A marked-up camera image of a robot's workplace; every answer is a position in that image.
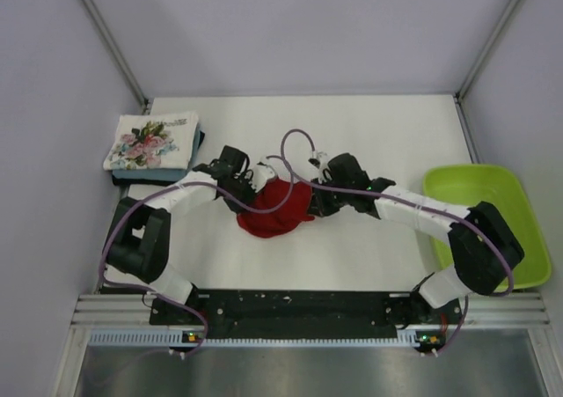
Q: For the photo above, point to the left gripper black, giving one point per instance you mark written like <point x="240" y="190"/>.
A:
<point x="251" y="194"/>

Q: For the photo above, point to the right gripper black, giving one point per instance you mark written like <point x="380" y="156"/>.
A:
<point x="318" y="207"/>

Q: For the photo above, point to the red t shirt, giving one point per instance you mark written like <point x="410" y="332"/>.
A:
<point x="285" y="219"/>

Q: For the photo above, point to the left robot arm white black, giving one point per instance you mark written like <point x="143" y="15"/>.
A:
<point x="139" y="241"/>

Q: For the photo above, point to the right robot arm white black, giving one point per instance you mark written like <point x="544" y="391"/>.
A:
<point x="484" y="249"/>

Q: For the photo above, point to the white floral folded t shirt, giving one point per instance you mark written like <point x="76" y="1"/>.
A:
<point x="186" y="120"/>

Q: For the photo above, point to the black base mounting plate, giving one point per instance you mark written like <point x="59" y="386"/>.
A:
<point x="311" y="314"/>

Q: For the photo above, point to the green plastic bin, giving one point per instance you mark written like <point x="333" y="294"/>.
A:
<point x="470" y="184"/>

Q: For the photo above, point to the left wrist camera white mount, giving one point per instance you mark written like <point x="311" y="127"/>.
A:
<point x="262" y="174"/>

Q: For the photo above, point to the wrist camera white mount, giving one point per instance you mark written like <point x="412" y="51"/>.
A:
<point x="320" y="160"/>
<point x="262" y="174"/>

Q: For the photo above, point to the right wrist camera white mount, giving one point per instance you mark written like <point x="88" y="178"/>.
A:
<point x="320" y="160"/>

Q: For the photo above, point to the left corner aluminium post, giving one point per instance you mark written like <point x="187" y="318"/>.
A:
<point x="113" y="50"/>

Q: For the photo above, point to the corner aluminium post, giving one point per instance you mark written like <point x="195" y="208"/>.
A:
<point x="113" y="50"/>
<point x="486" y="52"/>

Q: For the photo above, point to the right corner aluminium post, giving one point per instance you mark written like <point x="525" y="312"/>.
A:
<point x="486" y="52"/>

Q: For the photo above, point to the white slotted cable duct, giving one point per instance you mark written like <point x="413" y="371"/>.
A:
<point x="186" y="340"/>

